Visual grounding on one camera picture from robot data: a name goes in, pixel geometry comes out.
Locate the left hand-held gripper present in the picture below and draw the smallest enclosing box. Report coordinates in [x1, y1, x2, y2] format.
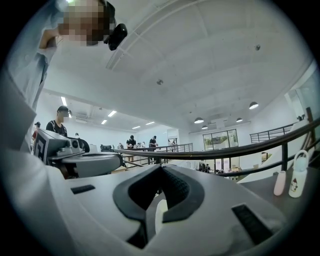
[32, 128, 125, 179]

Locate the black straight railing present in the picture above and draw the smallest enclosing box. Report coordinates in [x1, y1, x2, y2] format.
[113, 142, 194, 154]
[249, 124, 295, 145]

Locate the black curved railing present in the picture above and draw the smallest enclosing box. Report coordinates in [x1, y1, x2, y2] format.
[113, 117, 320, 178]

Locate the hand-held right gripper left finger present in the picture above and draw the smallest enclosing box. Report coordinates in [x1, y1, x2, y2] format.
[3, 149, 163, 254]

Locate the person's head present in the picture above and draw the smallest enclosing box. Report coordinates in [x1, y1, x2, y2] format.
[38, 0, 112, 50]

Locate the pink cup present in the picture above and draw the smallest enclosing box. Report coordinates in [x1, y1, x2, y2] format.
[273, 171, 287, 197]

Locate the black head camera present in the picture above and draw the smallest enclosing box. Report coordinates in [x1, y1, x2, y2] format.
[103, 1, 129, 52]

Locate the person's light shirt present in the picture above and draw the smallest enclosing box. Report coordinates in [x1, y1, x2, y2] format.
[3, 0, 67, 153]

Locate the dark table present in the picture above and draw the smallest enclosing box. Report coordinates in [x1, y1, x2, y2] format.
[236, 166, 320, 227]

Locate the white vase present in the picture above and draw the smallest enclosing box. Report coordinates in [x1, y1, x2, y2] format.
[154, 199, 169, 236]

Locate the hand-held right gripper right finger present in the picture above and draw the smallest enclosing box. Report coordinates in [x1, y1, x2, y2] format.
[146, 164, 288, 256]

